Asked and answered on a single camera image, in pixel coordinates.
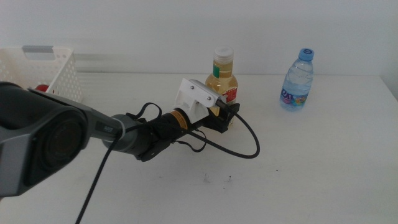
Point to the clear water bottle blue cap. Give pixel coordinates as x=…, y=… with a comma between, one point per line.
x=297, y=84

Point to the red cola can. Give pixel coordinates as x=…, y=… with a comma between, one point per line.
x=42, y=87

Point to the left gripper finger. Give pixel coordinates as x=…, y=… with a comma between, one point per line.
x=234, y=109

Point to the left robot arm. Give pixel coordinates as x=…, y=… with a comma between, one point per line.
x=46, y=140

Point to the white perforated plastic basket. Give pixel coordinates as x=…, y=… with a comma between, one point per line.
x=65, y=77

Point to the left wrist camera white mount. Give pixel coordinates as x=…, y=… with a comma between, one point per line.
x=194, y=99

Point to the yellow tea bottle white cap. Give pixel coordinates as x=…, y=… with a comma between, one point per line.
x=222, y=79

